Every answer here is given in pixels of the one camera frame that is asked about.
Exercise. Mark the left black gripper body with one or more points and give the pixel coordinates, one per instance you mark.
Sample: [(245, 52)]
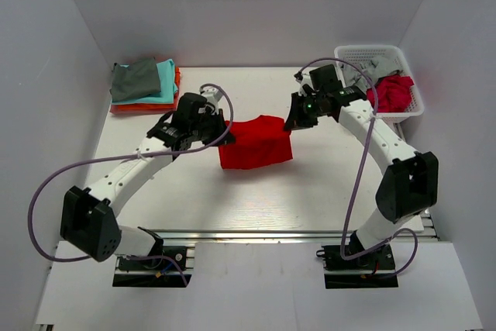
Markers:
[(204, 129)]

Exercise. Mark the folded dark grey t-shirt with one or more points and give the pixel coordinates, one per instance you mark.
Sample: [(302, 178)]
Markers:
[(136, 80)]

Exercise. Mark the folded orange t-shirt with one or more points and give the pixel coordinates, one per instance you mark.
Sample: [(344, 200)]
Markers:
[(159, 107)]

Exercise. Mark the white plastic basket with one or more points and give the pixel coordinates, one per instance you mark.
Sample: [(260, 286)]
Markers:
[(361, 53)]

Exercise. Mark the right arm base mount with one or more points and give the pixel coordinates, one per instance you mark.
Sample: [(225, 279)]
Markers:
[(371, 271)]

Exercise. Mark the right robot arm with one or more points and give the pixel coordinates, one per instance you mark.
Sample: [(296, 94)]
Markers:
[(409, 181)]

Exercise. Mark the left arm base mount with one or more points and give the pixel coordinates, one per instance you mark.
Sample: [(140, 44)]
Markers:
[(168, 267)]

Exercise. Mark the magenta t-shirt in basket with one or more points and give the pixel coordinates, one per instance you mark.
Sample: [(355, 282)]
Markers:
[(394, 93)]

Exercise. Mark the grey t-shirt in basket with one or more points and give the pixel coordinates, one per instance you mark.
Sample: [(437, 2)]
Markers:
[(376, 68)]

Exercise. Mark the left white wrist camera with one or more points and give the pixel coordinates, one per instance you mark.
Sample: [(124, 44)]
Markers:
[(213, 97)]

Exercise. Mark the red t-shirt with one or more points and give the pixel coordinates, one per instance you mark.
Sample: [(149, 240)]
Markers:
[(259, 142)]

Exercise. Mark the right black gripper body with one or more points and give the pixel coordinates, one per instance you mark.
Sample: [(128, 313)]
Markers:
[(317, 101)]

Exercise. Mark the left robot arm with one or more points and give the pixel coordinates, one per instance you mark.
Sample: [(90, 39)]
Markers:
[(89, 218)]

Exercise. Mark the folded teal t-shirt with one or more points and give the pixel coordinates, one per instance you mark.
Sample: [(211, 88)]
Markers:
[(168, 87)]

